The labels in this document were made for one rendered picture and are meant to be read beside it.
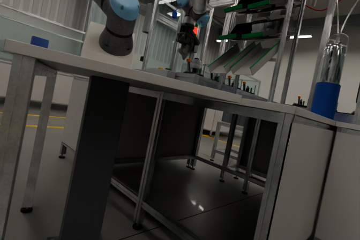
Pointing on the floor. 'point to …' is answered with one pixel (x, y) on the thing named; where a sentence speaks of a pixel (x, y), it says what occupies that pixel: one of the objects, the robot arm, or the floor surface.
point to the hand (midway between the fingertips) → (185, 58)
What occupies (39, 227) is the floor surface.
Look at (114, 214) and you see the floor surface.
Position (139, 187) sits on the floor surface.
